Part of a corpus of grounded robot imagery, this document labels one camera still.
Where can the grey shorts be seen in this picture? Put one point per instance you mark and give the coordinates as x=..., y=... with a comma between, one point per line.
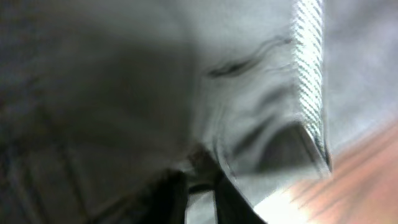
x=101, y=100

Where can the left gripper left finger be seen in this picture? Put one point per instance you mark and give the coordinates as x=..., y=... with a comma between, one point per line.
x=167, y=202

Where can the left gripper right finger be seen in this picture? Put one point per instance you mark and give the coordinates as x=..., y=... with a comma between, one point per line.
x=231, y=207

